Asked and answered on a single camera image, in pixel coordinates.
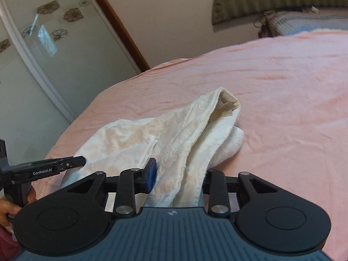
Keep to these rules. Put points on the cream white towel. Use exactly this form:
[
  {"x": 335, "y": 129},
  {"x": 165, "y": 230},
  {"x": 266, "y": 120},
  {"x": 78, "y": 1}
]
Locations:
[{"x": 130, "y": 138}]

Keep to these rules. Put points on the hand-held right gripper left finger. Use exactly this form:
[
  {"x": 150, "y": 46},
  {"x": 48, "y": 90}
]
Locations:
[{"x": 152, "y": 174}]

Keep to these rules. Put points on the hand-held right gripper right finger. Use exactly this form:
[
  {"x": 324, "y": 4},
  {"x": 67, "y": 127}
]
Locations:
[{"x": 217, "y": 185}]

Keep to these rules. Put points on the pink bed sheet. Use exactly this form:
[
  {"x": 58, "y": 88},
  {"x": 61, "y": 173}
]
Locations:
[{"x": 285, "y": 87}]

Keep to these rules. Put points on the grey-blue pillow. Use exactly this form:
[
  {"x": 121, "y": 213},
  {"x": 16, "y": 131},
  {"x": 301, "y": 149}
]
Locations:
[{"x": 299, "y": 23}]

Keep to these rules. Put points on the maroon clothing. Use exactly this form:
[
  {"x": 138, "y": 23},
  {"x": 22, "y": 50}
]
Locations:
[{"x": 8, "y": 242}]

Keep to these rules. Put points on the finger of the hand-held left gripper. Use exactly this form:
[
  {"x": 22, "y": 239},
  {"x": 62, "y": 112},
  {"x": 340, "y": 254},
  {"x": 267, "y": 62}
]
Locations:
[{"x": 40, "y": 170}]

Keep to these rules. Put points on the person's left hand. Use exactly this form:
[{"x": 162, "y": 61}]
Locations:
[{"x": 8, "y": 210}]

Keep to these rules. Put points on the floral wardrobe door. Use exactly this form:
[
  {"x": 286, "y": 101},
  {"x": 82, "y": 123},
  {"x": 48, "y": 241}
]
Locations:
[{"x": 54, "y": 73}]

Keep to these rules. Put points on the brown wooden door frame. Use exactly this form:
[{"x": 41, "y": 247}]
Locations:
[{"x": 117, "y": 24}]

